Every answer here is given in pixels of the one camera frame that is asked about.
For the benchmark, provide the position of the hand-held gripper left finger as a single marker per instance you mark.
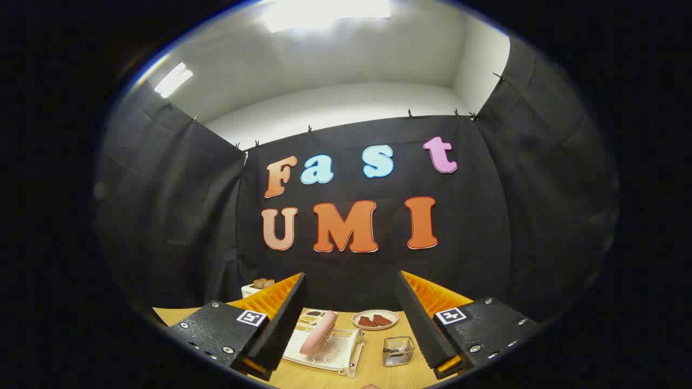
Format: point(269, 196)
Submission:
point(281, 324)

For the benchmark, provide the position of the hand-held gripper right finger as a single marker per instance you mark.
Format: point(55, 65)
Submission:
point(419, 324)

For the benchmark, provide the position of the pink plate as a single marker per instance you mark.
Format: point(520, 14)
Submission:
point(320, 332)

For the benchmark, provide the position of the beige plate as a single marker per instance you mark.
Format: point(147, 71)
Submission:
point(359, 326)

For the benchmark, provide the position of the red meat piece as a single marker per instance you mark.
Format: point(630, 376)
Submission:
point(367, 322)
point(383, 320)

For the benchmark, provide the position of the toast slice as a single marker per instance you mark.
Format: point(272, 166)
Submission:
point(264, 282)

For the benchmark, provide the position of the white toaster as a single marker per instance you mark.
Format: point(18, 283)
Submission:
point(250, 291)

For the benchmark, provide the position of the black backdrop cloth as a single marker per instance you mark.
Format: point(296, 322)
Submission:
point(205, 216)

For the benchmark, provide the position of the small ceiling light panel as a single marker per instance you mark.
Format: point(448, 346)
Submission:
point(173, 80)

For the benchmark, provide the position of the large ceiling light panel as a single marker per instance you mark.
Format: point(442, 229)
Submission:
point(324, 13)

